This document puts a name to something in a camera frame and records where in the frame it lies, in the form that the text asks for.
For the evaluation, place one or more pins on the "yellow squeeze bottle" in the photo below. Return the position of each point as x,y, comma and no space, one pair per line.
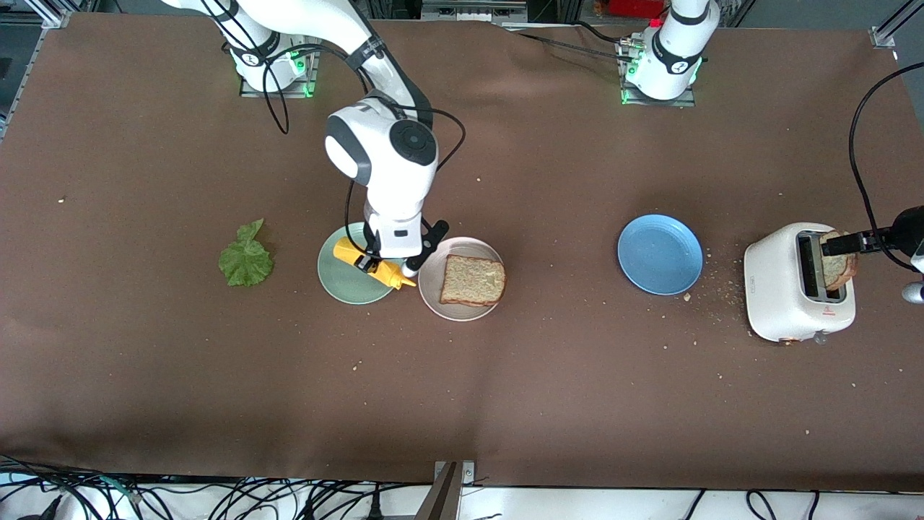
395,276

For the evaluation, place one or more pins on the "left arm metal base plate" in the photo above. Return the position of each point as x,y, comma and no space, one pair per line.
657,103

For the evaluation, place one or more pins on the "grey metal mount bracket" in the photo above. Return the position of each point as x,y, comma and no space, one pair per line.
444,498

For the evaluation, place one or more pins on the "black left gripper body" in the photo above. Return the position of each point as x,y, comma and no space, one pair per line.
903,230

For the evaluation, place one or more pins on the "pale green plate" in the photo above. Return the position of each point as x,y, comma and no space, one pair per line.
354,292

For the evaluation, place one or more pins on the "brown bread slice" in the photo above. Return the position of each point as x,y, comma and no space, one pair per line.
839,271
473,282

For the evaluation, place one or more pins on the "white toaster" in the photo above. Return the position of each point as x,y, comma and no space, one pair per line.
776,289

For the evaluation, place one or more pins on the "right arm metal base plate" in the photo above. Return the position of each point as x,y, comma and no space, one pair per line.
274,94

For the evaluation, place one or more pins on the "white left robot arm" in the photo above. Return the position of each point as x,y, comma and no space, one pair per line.
671,58

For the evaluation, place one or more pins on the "grey power strip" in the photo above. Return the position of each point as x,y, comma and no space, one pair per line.
473,11

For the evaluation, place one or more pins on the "blue plate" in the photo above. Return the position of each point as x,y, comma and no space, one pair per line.
660,254

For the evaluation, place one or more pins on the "red box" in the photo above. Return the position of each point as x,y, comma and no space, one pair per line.
635,7

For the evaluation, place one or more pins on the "beige plate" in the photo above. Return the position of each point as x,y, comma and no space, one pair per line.
433,296

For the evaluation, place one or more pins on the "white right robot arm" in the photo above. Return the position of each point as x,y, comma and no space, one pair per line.
382,159

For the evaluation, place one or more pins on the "aluminium frame profile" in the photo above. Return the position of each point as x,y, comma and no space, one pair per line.
882,36
54,18

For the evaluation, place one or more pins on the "brown table cloth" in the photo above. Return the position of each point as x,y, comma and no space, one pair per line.
462,397

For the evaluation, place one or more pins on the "green lettuce leaf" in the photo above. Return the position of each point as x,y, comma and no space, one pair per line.
245,263

